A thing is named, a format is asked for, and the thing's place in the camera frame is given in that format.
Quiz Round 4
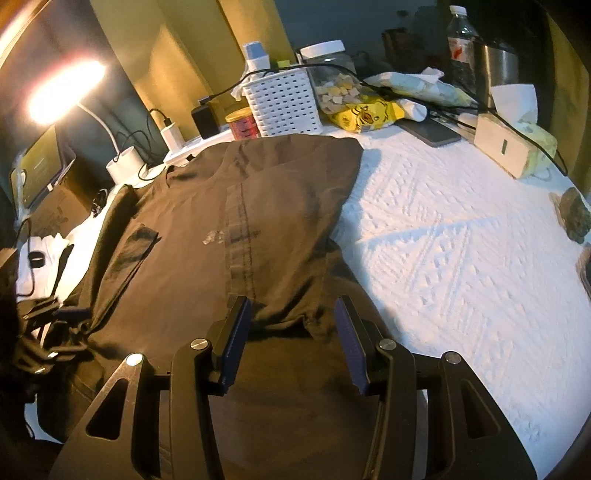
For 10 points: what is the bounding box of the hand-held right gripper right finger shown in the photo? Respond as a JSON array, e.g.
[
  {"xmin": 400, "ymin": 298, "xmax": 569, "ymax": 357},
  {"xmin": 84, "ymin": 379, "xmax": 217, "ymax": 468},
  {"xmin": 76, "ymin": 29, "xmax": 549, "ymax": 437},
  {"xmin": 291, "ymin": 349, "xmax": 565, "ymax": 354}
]
[{"xmin": 333, "ymin": 294, "xmax": 539, "ymax": 480}]

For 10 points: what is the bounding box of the white desk lamp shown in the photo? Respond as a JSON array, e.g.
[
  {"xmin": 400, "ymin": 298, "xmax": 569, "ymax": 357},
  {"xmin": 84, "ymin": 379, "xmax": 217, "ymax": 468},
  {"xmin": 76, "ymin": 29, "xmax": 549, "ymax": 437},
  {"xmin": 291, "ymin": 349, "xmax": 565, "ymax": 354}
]
[{"xmin": 25, "ymin": 58, "xmax": 146, "ymax": 185}]

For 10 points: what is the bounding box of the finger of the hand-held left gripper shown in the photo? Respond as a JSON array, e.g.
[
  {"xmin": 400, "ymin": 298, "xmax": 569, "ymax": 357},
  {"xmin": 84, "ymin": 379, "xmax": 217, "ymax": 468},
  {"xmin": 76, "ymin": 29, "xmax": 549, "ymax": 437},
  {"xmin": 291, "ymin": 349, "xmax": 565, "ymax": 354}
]
[
  {"xmin": 44, "ymin": 305, "xmax": 90, "ymax": 325},
  {"xmin": 34, "ymin": 339, "xmax": 88, "ymax": 365}
]

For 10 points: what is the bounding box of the dark olive t-shirt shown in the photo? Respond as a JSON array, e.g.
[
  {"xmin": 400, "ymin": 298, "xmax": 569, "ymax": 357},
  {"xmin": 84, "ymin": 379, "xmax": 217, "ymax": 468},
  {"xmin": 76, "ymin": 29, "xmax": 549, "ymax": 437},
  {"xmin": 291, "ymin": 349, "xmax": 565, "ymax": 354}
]
[{"xmin": 34, "ymin": 137, "xmax": 409, "ymax": 480}]

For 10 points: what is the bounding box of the yellow snack bag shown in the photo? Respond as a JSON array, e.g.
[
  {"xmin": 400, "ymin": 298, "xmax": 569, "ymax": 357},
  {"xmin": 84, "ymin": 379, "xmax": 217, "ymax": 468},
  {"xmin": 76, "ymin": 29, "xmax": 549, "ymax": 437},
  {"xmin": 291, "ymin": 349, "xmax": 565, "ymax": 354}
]
[{"xmin": 329, "ymin": 95, "xmax": 406, "ymax": 134}]

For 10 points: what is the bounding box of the clear jar with white lid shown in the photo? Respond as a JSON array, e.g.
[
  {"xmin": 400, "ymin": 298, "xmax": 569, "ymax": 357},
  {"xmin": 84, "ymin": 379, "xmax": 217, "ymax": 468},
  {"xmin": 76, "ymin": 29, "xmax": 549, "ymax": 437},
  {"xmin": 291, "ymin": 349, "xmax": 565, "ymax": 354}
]
[{"xmin": 300, "ymin": 41, "xmax": 365, "ymax": 116}]

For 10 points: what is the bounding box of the pale printed wipes pack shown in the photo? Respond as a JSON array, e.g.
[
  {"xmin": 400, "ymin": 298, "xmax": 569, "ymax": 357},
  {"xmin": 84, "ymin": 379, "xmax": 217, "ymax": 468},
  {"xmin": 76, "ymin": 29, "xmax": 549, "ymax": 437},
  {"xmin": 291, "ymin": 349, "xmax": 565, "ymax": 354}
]
[{"xmin": 365, "ymin": 67, "xmax": 478, "ymax": 109}]

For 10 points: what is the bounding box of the white power strip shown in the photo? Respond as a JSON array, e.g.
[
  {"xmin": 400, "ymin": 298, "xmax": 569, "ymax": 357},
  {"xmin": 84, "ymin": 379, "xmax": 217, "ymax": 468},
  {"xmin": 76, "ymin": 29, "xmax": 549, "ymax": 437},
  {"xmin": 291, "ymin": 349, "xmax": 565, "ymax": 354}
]
[{"xmin": 137, "ymin": 131, "xmax": 234, "ymax": 182}]

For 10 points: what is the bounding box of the tissue box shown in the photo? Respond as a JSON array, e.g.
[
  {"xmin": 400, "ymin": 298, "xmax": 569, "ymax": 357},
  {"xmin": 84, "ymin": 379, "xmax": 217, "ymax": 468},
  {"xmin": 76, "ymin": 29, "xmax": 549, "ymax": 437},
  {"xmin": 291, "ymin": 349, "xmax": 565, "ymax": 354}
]
[{"xmin": 473, "ymin": 85, "xmax": 558, "ymax": 179}]

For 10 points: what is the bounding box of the white perforated basket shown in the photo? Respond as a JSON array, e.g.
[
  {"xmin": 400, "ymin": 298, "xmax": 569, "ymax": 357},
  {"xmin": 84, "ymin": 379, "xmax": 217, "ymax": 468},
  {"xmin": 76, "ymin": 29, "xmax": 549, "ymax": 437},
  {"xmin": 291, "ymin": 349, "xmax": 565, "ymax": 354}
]
[{"xmin": 241, "ymin": 67, "xmax": 323, "ymax": 138}]

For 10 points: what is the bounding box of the black strap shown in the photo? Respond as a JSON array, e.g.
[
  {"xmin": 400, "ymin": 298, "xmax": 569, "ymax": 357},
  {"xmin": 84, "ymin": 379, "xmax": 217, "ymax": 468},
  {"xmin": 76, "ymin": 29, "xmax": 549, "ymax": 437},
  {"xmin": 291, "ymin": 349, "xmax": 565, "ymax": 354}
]
[{"xmin": 48, "ymin": 244, "xmax": 75, "ymax": 298}]

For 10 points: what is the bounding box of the long black cable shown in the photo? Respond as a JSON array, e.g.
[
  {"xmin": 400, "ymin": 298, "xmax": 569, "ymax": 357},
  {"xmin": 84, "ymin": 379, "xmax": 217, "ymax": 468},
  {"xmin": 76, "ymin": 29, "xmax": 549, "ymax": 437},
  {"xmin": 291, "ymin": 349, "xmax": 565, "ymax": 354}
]
[{"xmin": 431, "ymin": 104, "xmax": 568, "ymax": 176}]

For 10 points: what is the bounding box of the black charger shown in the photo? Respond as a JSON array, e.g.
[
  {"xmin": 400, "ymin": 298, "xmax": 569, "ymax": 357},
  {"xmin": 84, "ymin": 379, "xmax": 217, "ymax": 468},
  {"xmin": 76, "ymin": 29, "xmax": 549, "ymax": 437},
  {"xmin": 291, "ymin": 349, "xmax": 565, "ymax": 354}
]
[{"xmin": 191, "ymin": 104, "xmax": 219, "ymax": 139}]

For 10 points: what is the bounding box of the grey stone figurine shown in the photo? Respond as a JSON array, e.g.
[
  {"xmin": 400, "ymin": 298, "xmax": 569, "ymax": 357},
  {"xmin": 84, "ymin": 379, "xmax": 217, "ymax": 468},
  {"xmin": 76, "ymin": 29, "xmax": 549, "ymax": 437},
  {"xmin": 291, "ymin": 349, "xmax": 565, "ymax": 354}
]
[{"xmin": 549, "ymin": 187, "xmax": 586, "ymax": 244}]

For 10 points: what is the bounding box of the clear water bottle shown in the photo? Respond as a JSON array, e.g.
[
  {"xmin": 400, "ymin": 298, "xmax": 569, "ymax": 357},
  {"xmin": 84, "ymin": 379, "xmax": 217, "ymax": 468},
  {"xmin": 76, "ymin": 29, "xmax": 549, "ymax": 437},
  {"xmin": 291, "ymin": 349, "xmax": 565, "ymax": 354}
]
[{"xmin": 447, "ymin": 6, "xmax": 478, "ymax": 93}]

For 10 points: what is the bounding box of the white tube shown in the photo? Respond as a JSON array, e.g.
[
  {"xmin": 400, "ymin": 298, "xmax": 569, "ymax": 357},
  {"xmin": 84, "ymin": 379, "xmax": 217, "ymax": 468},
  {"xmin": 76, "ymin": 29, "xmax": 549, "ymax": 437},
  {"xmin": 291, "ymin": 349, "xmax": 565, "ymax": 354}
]
[{"xmin": 399, "ymin": 99, "xmax": 428, "ymax": 123}]

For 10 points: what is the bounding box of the yellow curtain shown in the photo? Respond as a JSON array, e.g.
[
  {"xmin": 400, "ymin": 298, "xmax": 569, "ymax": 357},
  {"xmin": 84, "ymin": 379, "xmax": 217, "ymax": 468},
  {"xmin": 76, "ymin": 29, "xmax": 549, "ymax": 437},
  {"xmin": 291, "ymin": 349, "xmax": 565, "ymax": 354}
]
[
  {"xmin": 547, "ymin": 14, "xmax": 591, "ymax": 176},
  {"xmin": 90, "ymin": 0, "xmax": 296, "ymax": 139}
]

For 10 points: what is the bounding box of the steel pot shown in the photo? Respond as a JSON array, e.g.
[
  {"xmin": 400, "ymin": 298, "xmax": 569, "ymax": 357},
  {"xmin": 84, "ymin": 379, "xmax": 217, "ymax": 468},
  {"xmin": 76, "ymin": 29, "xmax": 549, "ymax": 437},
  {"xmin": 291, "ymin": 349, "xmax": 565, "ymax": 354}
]
[{"xmin": 473, "ymin": 41, "xmax": 520, "ymax": 109}]

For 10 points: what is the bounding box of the dark smartphone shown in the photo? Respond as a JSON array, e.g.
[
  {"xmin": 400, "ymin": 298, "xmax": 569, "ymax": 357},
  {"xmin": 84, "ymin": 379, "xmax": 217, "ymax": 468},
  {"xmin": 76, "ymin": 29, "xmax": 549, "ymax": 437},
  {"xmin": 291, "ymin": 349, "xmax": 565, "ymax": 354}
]
[{"xmin": 394, "ymin": 117, "xmax": 462, "ymax": 148}]

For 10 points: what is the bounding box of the red tin can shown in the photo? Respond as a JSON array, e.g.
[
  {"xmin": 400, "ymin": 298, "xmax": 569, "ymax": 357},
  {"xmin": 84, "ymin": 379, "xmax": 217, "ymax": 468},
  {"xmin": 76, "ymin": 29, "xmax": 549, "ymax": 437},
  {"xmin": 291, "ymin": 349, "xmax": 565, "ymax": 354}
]
[{"xmin": 225, "ymin": 108, "xmax": 260, "ymax": 140}]

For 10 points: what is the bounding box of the white bottle with blue cap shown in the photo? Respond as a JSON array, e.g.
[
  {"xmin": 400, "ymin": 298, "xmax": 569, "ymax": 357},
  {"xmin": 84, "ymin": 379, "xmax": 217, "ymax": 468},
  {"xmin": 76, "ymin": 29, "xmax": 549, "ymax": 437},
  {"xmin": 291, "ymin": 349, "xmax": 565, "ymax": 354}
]
[{"xmin": 242, "ymin": 41, "xmax": 271, "ymax": 75}]

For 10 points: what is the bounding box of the white cloth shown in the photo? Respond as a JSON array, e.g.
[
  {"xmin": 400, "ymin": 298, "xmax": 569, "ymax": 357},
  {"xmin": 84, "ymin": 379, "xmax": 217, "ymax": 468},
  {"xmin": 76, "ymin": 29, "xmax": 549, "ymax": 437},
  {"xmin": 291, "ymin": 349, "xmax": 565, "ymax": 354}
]
[{"xmin": 16, "ymin": 233, "xmax": 75, "ymax": 301}]

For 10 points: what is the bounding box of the white charger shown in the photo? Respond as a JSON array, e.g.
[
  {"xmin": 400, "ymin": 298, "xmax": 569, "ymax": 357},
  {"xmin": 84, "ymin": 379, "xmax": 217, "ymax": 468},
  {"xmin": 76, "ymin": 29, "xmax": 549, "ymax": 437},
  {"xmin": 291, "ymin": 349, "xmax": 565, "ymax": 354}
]
[{"xmin": 161, "ymin": 122, "xmax": 183, "ymax": 151}]

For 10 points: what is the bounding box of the tablet with lit screen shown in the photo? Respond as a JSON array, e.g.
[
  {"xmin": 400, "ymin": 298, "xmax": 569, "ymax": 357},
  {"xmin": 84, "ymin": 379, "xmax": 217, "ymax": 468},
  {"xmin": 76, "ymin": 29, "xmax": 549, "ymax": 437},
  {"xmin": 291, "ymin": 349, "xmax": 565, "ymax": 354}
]
[{"xmin": 9, "ymin": 124, "xmax": 77, "ymax": 213}]

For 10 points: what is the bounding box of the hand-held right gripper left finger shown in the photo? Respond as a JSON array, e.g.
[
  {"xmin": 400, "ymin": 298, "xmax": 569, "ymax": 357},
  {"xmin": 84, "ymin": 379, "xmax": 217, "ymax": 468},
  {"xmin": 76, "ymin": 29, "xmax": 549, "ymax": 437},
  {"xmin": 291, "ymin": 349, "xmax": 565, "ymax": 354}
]
[{"xmin": 48, "ymin": 295, "xmax": 252, "ymax": 480}]

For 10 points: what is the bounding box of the dark brown mug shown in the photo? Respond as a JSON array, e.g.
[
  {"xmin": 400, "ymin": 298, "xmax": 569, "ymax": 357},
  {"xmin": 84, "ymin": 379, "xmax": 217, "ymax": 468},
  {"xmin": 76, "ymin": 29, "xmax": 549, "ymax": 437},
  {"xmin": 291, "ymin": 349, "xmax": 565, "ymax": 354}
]
[{"xmin": 382, "ymin": 28, "xmax": 419, "ymax": 63}]

